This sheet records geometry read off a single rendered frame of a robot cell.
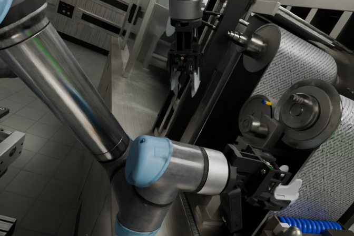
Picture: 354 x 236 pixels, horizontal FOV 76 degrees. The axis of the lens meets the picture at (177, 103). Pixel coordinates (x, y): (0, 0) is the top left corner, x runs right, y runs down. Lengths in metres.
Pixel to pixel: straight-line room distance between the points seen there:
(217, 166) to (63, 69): 0.26
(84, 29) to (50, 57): 5.05
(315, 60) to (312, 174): 0.35
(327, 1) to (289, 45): 0.46
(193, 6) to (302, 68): 0.37
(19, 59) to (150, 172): 0.22
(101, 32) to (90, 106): 4.95
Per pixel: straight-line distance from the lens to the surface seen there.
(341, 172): 0.62
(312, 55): 0.76
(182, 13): 0.51
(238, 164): 0.40
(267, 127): 0.54
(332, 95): 0.51
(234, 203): 0.45
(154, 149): 0.33
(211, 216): 0.65
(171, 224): 0.60
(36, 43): 0.33
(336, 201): 0.69
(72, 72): 0.35
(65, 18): 5.47
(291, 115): 0.53
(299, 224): 0.61
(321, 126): 0.50
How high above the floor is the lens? 1.31
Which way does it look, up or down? 18 degrees down
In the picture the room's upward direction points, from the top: 25 degrees clockwise
